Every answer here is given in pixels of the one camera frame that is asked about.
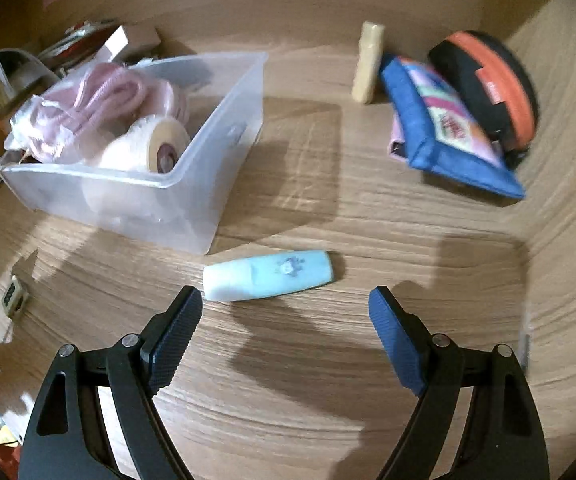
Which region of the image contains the blue patchwork fabric pouch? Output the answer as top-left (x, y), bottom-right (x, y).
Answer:
top-left (379, 55), bottom-right (524, 200)

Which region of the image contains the white handwritten paper sheet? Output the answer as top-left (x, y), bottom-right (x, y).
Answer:
top-left (0, 49), bottom-right (59, 113)

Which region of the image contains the clear plastic storage bin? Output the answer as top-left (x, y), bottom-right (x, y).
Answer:
top-left (2, 52), bottom-right (267, 255)

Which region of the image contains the light blue small tube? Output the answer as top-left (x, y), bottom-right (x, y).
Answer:
top-left (203, 250), bottom-right (335, 302)

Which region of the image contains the cream small lotion bottle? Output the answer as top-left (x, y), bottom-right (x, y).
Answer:
top-left (351, 21), bottom-right (385, 104)

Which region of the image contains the white gauze roll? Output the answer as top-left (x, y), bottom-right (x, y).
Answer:
top-left (82, 115), bottom-right (190, 222)

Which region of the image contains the small mahjong tile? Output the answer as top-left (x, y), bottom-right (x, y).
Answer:
top-left (1, 275), bottom-right (30, 318)

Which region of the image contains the black orange round case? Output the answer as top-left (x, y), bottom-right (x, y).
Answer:
top-left (428, 30), bottom-right (540, 154)

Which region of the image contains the pink item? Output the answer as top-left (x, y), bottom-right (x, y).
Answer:
top-left (3, 63), bottom-right (190, 164)

